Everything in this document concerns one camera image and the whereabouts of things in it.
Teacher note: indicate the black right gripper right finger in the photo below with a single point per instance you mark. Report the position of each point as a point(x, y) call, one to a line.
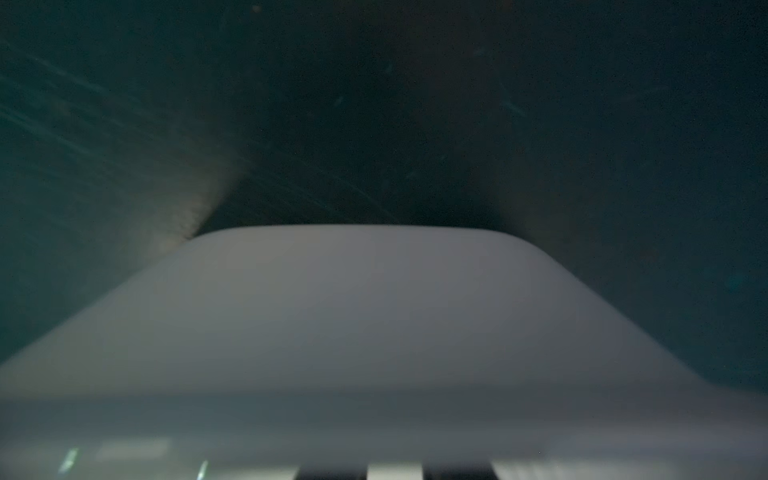
point(472, 471)

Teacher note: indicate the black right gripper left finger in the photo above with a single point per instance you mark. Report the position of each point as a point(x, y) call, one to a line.
point(331, 473)

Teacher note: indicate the white storage box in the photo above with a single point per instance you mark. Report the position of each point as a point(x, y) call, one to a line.
point(251, 352)

